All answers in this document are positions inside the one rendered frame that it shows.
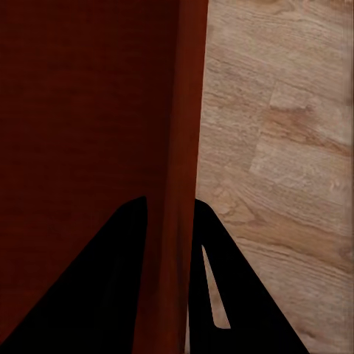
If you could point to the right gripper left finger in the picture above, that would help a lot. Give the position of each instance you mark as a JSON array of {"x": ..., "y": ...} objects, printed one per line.
[{"x": 91, "y": 308}]

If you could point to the storage box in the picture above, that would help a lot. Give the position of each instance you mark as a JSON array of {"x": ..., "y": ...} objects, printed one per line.
[{"x": 100, "y": 104}]

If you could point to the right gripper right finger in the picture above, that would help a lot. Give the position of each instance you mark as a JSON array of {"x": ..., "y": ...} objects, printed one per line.
[{"x": 257, "y": 326}]

